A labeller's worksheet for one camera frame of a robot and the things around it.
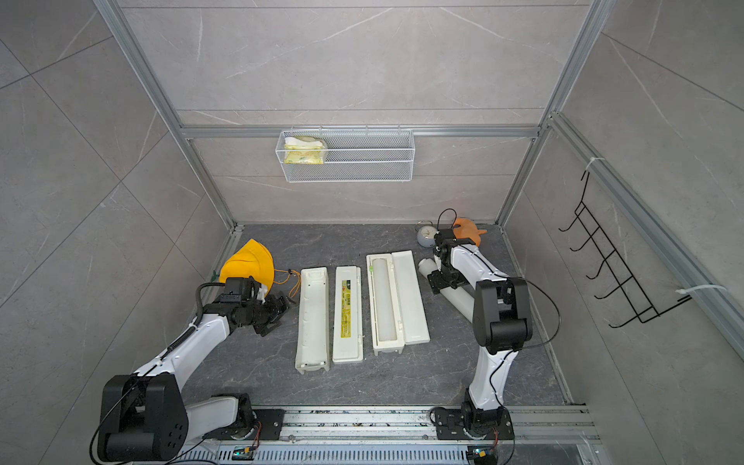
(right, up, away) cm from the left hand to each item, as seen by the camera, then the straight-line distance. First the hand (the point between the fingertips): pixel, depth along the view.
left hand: (292, 307), depth 86 cm
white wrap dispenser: (+6, -14, +1) cm, 15 cm away
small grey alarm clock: (+45, +23, +25) cm, 56 cm away
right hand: (+51, +6, +8) cm, 52 cm away
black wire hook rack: (+83, +13, -19) cm, 86 cm away
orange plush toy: (+61, +26, +24) cm, 71 cm away
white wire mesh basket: (+16, +51, +14) cm, 55 cm away
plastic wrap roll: (+54, +2, +9) cm, 55 cm away
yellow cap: (-22, +14, +21) cm, 33 cm away
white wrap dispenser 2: (+33, -3, -1) cm, 33 cm away
